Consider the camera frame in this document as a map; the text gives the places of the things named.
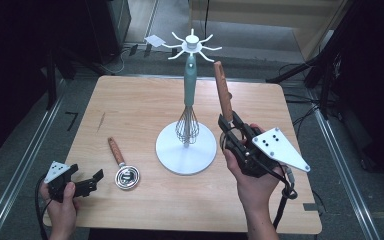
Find person's left hand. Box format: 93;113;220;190
39;181;81;234

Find light wooden cabinet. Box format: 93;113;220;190
188;0;352;63

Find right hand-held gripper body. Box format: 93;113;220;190
225;122;312;178

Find white paper sheet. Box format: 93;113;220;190
143;34;167;48

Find right hand-held gripper black cable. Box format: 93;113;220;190
272;162;299;231

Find teal handled wire whisk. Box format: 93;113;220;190
174;54;201;146

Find black cabinet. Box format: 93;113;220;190
85;0;133;66

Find person's right hand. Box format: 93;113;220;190
222;123;287;214

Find wooden handled mesh strainer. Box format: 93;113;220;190
213;60;246;153

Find left hand-held gripper black cable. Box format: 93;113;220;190
34;174;53;240

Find wooden handled steel scoop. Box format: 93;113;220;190
107;136;141;191

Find hand-held gripper black cable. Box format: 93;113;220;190
272;162;299;231
34;174;53;240

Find metal floor rail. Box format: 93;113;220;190
0;79;68;240
308;89;383;240

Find white floor cable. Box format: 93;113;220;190
108;49;127;76

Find black metal stand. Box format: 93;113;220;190
44;49;78;111
265;33;348;121

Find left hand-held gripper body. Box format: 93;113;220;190
43;161;98;203

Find white utensil rack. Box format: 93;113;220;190
155;27;223;176

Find black floor cables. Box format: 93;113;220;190
283;93;324;136

